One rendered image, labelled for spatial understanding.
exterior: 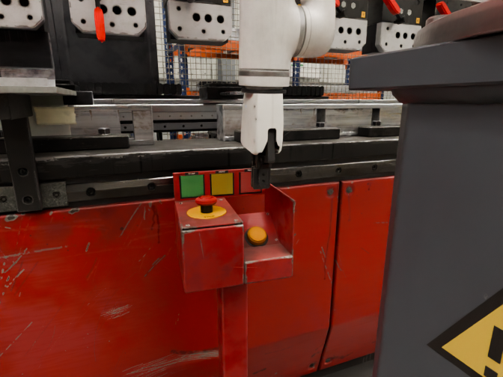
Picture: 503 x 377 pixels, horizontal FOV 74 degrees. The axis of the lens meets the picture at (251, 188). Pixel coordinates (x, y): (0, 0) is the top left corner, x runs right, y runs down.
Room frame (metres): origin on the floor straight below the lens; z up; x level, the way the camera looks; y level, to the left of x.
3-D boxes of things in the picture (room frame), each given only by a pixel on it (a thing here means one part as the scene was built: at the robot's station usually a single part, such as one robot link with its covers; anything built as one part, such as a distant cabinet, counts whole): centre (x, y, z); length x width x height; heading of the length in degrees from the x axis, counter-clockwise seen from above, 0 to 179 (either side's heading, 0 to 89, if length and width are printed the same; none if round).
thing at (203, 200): (0.58, 0.08, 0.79); 0.04 x 0.04 x 0.04
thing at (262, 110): (0.58, -0.02, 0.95); 0.10 x 0.07 x 0.11; 16
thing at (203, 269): (0.61, 0.04, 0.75); 0.20 x 0.16 x 0.18; 106
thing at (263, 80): (0.58, -0.02, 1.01); 0.09 x 0.08 x 0.03; 16
